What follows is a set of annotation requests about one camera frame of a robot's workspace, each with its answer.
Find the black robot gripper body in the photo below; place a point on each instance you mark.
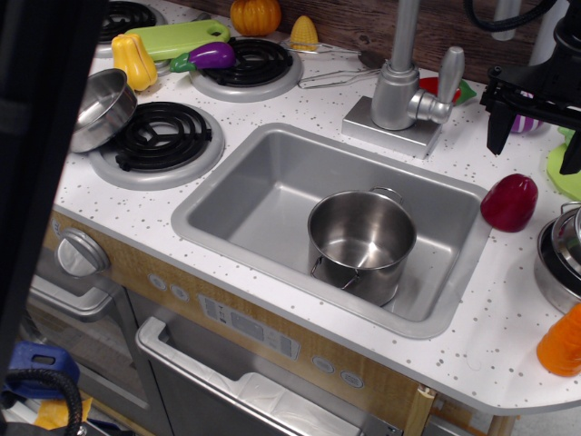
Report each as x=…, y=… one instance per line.
x=548, y=92

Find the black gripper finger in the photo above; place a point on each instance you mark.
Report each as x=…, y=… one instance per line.
x=571, y=160
x=501, y=119

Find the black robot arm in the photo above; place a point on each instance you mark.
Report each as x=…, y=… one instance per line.
x=567, y=37

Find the steel pot with lid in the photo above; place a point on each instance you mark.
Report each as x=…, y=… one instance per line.
x=557, y=266

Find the stainless steel pot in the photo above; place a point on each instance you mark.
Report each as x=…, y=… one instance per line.
x=360, y=241

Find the grey plastic sink basin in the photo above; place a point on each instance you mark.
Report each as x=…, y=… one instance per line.
x=254, y=208

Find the purple white striped toy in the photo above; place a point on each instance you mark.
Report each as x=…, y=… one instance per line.
x=524, y=124

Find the red toy pepper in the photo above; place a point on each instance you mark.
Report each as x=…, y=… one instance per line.
x=463, y=94

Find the silver toy faucet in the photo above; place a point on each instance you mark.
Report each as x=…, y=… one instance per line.
x=402, y=116

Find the orange toy carrot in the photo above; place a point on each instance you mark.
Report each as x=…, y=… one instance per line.
x=559, y=349

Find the yellow toy corn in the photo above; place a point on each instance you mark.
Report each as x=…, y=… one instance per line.
x=304, y=35

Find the back right black burner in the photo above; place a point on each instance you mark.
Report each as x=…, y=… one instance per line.
x=262, y=70

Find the black burner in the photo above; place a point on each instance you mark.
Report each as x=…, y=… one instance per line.
x=165, y=145
x=262, y=70
x=122, y=17

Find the orange toy pumpkin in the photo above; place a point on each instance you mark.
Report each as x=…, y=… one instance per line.
x=255, y=17

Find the purple toy eggplant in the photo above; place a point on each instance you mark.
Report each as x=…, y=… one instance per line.
x=214, y=55

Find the front left black burner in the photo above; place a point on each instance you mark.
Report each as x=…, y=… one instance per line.
x=165, y=145

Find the green plastic cutting board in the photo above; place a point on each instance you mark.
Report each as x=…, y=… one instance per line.
x=165, y=42

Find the yellow toy squash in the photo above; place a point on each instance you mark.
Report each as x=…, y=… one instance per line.
x=130, y=56

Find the small steel bowl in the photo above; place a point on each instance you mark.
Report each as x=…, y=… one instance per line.
x=107, y=106

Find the back left black burner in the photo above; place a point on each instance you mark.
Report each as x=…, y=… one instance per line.
x=122, y=17

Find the grey dishwasher door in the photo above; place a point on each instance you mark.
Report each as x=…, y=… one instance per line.
x=241, y=377

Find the silver stove knob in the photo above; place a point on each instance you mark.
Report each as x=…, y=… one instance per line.
x=79, y=255

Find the grey oven door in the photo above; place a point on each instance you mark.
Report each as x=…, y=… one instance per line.
x=93, y=320

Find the blue plastic object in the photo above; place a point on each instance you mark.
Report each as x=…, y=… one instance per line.
x=42, y=372

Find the wire whisk utensil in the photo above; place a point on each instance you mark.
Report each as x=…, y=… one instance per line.
x=339, y=78

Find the black post in foreground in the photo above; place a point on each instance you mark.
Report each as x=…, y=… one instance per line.
x=47, y=48

